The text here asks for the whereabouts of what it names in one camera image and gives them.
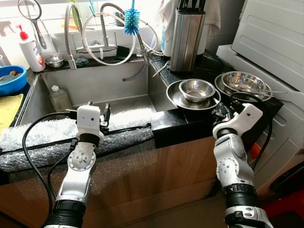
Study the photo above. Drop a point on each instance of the small steel bowl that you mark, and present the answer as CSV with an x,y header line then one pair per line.
x,y
197,90

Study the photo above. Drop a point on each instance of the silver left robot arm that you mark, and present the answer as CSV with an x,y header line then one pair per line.
x,y
78,175

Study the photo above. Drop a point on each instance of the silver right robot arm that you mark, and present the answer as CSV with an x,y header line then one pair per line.
x,y
235,166

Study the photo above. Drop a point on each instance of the steel plate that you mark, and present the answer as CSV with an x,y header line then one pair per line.
x,y
180,102
221,88

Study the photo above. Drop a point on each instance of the stainless steel sink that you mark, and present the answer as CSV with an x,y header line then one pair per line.
x,y
104,80

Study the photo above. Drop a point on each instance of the clear plastic bottle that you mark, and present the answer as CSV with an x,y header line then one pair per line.
x,y
61,100

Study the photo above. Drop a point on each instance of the medium steel bowl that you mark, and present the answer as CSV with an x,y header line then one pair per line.
x,y
244,80

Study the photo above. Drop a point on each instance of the dark scrub pad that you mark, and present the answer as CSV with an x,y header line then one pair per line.
x,y
82,61

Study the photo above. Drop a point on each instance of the small orange object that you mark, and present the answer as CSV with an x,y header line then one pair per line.
x,y
255,151

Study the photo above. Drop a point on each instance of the long steel spoon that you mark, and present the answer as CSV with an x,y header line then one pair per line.
x,y
278,92

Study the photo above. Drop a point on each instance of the tiny steel bowl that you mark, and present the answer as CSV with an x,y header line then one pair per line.
x,y
54,61

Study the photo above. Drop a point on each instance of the chrome mixer tap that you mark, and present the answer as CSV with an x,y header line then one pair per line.
x,y
102,46

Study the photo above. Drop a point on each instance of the clear bubble wrap sheet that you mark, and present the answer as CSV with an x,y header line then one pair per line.
x,y
38,142

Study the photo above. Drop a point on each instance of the white washing machine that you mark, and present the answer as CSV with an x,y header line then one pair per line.
x,y
289,142

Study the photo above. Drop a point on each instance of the flexible steel faucet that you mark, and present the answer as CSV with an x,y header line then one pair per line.
x,y
68,38

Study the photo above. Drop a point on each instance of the wooden cabinet door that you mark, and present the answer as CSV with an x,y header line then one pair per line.
x,y
152,180

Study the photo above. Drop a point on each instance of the steel knife block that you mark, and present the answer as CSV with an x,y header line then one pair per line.
x,y
186,42

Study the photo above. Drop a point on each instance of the white soap bottle red pump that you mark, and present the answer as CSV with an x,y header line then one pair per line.
x,y
31,54

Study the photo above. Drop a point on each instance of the blue plastic bowl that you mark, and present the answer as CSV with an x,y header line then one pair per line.
x,y
12,83

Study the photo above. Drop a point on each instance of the yellow cleaning cloth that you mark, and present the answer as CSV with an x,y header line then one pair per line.
x,y
9,111

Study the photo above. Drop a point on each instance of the white ribbed appliance panel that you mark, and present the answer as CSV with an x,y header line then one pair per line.
x,y
275,38

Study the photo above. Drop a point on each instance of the blue bottle brush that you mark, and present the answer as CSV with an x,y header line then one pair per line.
x,y
132,21

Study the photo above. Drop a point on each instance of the white hanging towel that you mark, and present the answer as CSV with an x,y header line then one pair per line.
x,y
213,14

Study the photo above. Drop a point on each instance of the white spray bottle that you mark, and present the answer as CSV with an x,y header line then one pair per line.
x,y
7,47

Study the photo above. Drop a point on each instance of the red plastic stool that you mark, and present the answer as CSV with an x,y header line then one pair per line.
x,y
285,211

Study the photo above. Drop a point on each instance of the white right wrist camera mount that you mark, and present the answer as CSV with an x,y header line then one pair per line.
x,y
244,118

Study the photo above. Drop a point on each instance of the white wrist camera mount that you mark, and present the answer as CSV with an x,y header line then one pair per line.
x,y
244,118
89,121

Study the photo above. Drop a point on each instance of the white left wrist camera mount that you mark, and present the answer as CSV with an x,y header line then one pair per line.
x,y
89,121

